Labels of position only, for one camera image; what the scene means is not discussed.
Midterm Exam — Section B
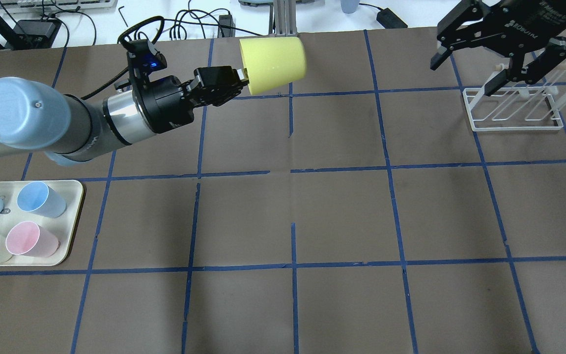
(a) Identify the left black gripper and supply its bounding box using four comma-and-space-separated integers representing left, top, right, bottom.
136, 66, 249, 134

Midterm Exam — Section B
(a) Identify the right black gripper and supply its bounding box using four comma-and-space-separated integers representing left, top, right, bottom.
429, 0, 566, 96

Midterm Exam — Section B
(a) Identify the yellow plastic cup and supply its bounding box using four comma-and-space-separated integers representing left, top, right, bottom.
239, 36, 307, 95

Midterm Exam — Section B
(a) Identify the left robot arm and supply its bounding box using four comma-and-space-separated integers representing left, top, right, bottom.
0, 66, 249, 166

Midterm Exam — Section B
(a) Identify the blue cup on desk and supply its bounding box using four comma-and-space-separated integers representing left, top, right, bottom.
340, 0, 360, 14

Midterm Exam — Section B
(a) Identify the blue plastic cup near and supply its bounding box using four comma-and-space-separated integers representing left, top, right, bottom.
16, 181, 67, 219

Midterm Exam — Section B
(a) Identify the pink plastic cup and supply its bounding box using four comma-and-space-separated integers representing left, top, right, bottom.
6, 220, 60, 258

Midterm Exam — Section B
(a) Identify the black adapter on desk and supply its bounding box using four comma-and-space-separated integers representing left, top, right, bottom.
376, 8, 408, 29

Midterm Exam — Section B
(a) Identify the white compartment tray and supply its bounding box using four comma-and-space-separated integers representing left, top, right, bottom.
0, 180, 85, 267

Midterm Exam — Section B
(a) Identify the white wire cup rack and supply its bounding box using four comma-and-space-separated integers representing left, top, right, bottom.
462, 60, 566, 132

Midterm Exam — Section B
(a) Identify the aluminium frame post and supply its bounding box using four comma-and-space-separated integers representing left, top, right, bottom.
271, 0, 297, 37

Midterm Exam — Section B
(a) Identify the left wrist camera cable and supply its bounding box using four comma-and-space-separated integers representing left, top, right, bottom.
81, 16, 166, 101

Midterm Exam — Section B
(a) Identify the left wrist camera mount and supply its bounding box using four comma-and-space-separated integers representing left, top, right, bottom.
123, 39, 167, 85

